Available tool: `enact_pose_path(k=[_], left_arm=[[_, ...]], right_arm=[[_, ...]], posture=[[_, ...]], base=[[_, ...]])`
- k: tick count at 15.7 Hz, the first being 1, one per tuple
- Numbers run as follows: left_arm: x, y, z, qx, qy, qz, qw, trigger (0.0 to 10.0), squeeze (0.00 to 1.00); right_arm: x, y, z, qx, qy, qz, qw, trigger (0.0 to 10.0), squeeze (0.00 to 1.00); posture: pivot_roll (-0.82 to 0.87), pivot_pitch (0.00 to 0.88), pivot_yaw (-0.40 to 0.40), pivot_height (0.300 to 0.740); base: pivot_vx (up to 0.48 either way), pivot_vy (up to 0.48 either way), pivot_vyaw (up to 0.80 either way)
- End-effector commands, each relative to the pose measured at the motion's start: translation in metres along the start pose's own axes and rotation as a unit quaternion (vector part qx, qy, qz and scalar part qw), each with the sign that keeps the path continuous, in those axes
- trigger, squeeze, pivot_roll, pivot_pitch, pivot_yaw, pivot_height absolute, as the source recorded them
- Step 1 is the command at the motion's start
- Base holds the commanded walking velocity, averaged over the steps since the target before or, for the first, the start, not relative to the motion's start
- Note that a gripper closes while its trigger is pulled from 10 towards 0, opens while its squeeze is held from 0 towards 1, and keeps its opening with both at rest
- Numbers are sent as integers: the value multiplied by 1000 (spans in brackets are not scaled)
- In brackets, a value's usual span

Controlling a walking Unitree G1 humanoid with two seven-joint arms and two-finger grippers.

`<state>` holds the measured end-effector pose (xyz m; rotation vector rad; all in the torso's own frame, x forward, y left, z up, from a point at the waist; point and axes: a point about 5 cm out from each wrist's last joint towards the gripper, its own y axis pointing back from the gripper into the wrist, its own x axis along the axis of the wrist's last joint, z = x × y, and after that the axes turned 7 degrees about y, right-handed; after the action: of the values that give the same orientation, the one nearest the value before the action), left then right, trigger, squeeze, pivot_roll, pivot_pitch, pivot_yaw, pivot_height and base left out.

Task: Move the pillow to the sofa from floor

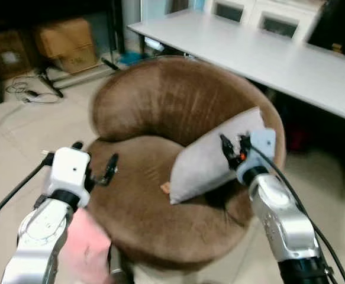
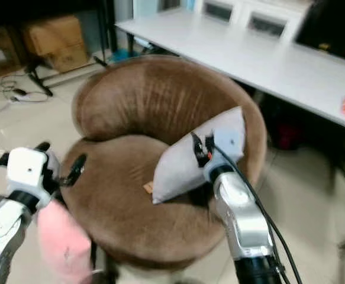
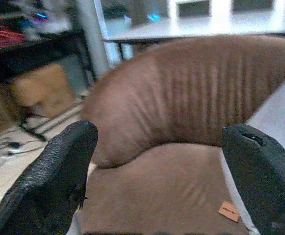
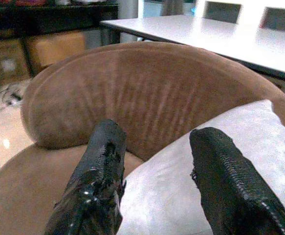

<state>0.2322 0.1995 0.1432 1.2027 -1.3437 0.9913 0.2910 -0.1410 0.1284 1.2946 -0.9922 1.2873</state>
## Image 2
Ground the grey square pillow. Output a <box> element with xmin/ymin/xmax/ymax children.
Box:
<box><xmin>151</xmin><ymin>106</ymin><xmax>246</xmax><ymax>205</ymax></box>

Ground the brown round sofa chair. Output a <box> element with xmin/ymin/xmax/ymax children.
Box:
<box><xmin>59</xmin><ymin>54</ymin><xmax>268</xmax><ymax>271</ymax></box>

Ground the black stand leg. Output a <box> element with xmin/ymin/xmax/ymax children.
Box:
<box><xmin>25</xmin><ymin>63</ymin><xmax>54</xmax><ymax>97</ymax></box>

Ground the pink cloth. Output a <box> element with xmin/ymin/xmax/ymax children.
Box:
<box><xmin>35</xmin><ymin>200</ymin><xmax>95</xmax><ymax>284</ymax></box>

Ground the red object under table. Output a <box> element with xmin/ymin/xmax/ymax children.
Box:
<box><xmin>275</xmin><ymin>123</ymin><xmax>304</xmax><ymax>150</ymax></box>

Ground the long white table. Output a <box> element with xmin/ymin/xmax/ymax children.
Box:
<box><xmin>115</xmin><ymin>8</ymin><xmax>345</xmax><ymax>135</ymax></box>

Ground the dark labelled cardboard box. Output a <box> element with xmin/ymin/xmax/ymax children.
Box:
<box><xmin>0</xmin><ymin>27</ymin><xmax>26</xmax><ymax>79</ymax></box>

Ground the large brown cardboard box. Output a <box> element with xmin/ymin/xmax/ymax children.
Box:
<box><xmin>21</xmin><ymin>15</ymin><xmax>88</xmax><ymax>73</ymax></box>

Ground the white cabinet with glass doors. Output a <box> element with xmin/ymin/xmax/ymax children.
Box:
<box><xmin>195</xmin><ymin>0</ymin><xmax>312</xmax><ymax>43</ymax></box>

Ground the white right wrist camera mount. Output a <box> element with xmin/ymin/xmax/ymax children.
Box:
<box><xmin>204</xmin><ymin>127</ymin><xmax>245</xmax><ymax>171</ymax></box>

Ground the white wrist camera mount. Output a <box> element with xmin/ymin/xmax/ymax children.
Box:
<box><xmin>7</xmin><ymin>147</ymin><xmax>53</xmax><ymax>197</ymax></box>
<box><xmin>204</xmin><ymin>127</ymin><xmax>245</xmax><ymax>171</ymax></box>

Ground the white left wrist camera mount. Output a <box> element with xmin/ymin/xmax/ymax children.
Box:
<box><xmin>7</xmin><ymin>147</ymin><xmax>53</xmax><ymax>197</ymax></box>

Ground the black floor cable tangle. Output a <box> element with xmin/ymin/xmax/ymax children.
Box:
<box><xmin>0</xmin><ymin>73</ymin><xmax>50</xmax><ymax>102</ymax></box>

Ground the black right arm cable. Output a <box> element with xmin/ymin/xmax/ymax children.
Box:
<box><xmin>214</xmin><ymin>144</ymin><xmax>304</xmax><ymax>284</ymax></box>

